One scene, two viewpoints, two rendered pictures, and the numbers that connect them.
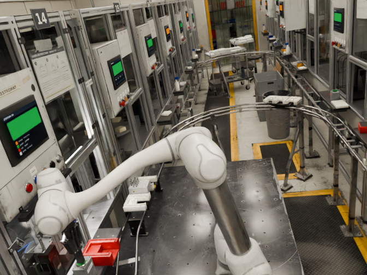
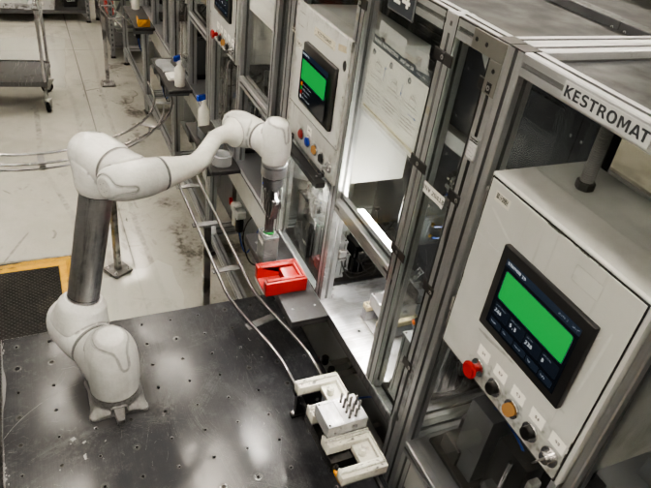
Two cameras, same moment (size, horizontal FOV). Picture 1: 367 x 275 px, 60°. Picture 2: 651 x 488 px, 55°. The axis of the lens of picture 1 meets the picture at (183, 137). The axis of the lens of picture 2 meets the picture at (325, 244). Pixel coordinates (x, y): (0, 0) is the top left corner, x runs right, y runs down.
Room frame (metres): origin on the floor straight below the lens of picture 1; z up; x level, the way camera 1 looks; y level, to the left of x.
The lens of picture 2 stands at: (2.72, -0.52, 2.35)
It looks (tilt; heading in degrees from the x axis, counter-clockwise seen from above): 35 degrees down; 141
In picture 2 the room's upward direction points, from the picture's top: 9 degrees clockwise
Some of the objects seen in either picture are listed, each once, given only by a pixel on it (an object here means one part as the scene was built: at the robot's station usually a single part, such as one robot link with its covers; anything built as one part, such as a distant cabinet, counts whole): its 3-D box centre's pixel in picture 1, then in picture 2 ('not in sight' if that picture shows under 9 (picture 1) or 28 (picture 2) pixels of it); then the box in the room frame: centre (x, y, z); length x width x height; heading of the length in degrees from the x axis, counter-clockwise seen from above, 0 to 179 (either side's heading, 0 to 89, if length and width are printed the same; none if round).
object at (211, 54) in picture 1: (227, 69); not in sight; (6.95, -1.21, 0.48); 0.88 x 0.56 x 0.96; 97
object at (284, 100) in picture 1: (282, 102); not in sight; (3.17, -1.09, 0.84); 0.37 x 0.14 x 0.10; 47
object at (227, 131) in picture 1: (219, 103); not in sight; (6.07, -0.83, 0.01); 5.85 x 0.59 x 0.01; 169
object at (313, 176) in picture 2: (46, 190); (301, 156); (1.16, 0.59, 1.37); 0.36 x 0.04 x 0.04; 169
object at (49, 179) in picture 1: (53, 189); (273, 138); (1.07, 0.52, 1.41); 0.13 x 0.11 x 0.16; 14
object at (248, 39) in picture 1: (243, 55); not in sight; (8.12, -1.86, 0.48); 0.84 x 0.58 x 0.97; 177
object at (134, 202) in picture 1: (142, 195); (337, 429); (1.84, 0.34, 0.84); 0.36 x 0.14 x 0.10; 169
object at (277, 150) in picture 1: (276, 158); not in sight; (3.50, -1.10, 0.01); 1.00 x 0.55 x 0.01; 169
